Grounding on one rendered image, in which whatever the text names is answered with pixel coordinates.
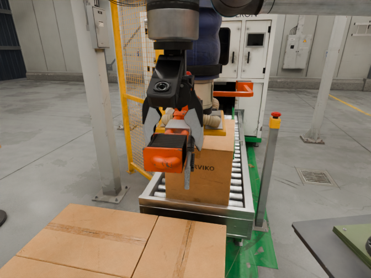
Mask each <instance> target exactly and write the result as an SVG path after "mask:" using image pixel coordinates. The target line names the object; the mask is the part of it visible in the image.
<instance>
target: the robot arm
mask: <svg viewBox="0 0 371 278"><path fill-rule="evenodd" d="M210 1H211V5H212V7H213V9H214V11H216V13H217V14H218V15H220V16H222V17H226V18H232V17H235V16H237V15H239V14H241V15H259V14H292V15H340V16H365V17H371V0H210ZM146 10H147V19H145V20H144V23H145V25H147V30H148V38H149V39H150V40H156V42H153V49H154V50H164V55H159V56H158V59H157V62H156V65H155V69H154V71H153V74H152V77H151V80H150V83H149V86H148V89H147V92H146V94H147V97H146V98H145V100H144V103H143V105H142V124H143V132H144V139H145V143H146V146H147V145H148V144H149V143H150V141H151V140H152V138H153V134H154V132H155V131H156V124H157V123H158V122H159V121H160V119H161V117H162V113H161V112H160V110H159V107H162V110H163V111H165V110H166V109H167V108H177V109H178V111H181V110H182V108H183V107H185V106H187V105H188V111H187V112H186V114H185V116H184V120H185V123H186V124H187V125H188V126H189V127H190V129H191V135H192V136H193V138H194V141H195V146H196V148H197V149H198V151H201V149H202V145H203V139H204V132H203V106H202V103H201V101H200V99H199V98H198V97H197V95H196V93H195V90H194V75H187V50H192V49H193V42H191V40H198V38H199V0H146ZM191 89H192V90H191Z"/></svg>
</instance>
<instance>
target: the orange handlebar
mask: <svg viewBox="0 0 371 278"><path fill-rule="evenodd" d="M243 89H244V91H245V92H223V91H213V96H214V97H252V96H253V91H252V90H251V89H250V88H249V87H248V86H247V85H243ZM186 112H187V111H185V110H183V109H182V110H181V111H175V112H174V114H173V116H174V118H173V119H174V120H184V119H181V118H182V116H185V114H186ZM165 133H173V132H172V131H171V130H166V132H165ZM181 133H185V134H187V142H188V136H189V132H188V131H186V130H184V131H182V132H181ZM151 163H152V164H153V165H154V166H155V167H157V168H161V169H172V168H176V167H177V166H179V165H180V164H181V160H180V159H179V158H177V157H161V156H153V157H152V158H151Z"/></svg>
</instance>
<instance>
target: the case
mask: <svg viewBox="0 0 371 278"><path fill-rule="evenodd" d="M225 126H226V136H206V135H204V139H203V145H202V149H201V151H198V149H197V148H196V146H195V145H194V152H192V153H194V154H195V157H194V171H193V172H191V171H190V182H189V189H188V190H186V189H185V188H184V168H185V163H186V161H185V163H184V167H183V171H182V173H165V186H166V198H168V199H177V200H185V201H194V202H202V203H207V204H216V205H225V206H228V205H229V198H230V186H231V174H232V162H233V155H234V137H235V120H230V119H225Z"/></svg>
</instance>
